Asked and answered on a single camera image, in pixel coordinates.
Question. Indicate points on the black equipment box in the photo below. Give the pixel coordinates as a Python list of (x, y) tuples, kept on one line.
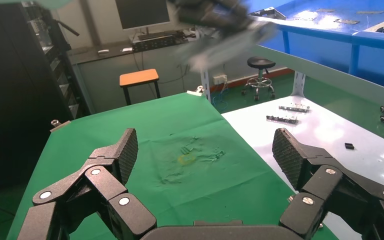
[(155, 43)]

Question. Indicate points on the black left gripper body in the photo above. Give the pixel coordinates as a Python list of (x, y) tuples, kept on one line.
[(208, 13)]

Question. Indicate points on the black equipment rack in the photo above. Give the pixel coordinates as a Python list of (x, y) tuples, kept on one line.
[(13, 99)]

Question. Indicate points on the white power strip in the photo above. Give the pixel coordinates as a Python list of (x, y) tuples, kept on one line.
[(220, 79)]

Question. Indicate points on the grey tape patch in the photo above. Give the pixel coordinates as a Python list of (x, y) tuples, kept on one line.
[(370, 12), (346, 21), (325, 10)]

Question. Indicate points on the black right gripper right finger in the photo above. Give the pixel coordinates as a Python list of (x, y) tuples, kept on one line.
[(288, 155)]

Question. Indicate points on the small black plastic piece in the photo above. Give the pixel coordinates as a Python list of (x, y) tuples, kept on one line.
[(349, 146)]

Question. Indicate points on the blue plastic bin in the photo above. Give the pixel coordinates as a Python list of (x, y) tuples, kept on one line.
[(371, 63)]

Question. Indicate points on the green cloth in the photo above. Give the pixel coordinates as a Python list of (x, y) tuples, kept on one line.
[(178, 126)]

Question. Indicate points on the silver binder clip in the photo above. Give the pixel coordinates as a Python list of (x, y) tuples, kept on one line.
[(197, 92), (59, 125), (290, 198)]

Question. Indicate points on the black round swivel stool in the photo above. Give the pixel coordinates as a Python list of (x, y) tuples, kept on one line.
[(261, 62)]

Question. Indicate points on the small white desk object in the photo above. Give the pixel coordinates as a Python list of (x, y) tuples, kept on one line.
[(103, 51), (127, 49)]

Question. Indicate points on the orange top stool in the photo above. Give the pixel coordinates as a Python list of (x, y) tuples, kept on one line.
[(139, 76)]

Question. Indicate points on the toothed metal strip part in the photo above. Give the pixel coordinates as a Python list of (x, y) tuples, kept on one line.
[(282, 120), (294, 109)]

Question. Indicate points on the black computer monitor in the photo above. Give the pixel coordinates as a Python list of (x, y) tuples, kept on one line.
[(142, 13)]

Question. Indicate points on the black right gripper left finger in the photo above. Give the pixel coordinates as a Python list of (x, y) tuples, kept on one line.
[(129, 155)]

